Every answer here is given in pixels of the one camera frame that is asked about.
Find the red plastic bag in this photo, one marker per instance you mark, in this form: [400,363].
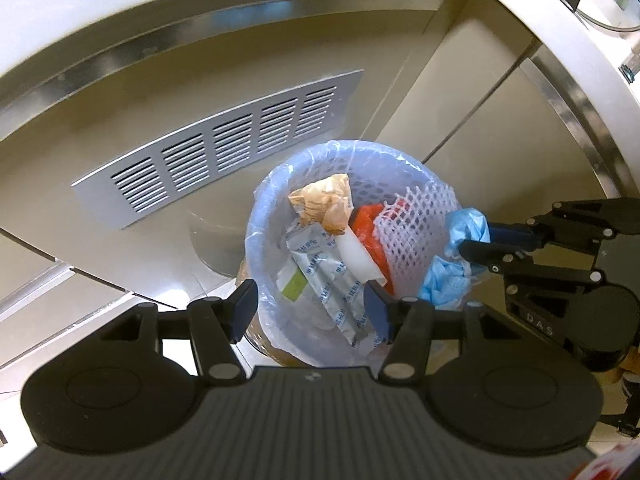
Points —
[365,230]

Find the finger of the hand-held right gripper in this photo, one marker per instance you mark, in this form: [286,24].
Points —
[510,235]
[485,252]

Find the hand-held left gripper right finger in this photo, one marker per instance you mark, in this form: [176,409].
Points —
[377,310]

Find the orange snack wrapper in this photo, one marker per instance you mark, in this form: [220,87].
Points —
[320,200]

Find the white foam fruit net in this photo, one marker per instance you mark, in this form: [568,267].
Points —
[415,240]

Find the blue disposable glove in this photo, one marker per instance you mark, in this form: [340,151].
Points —
[445,280]

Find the white toothbrush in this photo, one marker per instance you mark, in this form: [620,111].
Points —
[357,257]

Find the red white printed clothing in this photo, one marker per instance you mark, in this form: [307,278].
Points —
[610,467]

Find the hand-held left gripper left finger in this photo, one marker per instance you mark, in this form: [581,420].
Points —
[245,305]

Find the silver cabinet vent grille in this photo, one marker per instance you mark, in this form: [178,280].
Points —
[200,155]

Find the blue wastebasket with clear liner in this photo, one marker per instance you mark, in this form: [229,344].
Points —
[260,240]

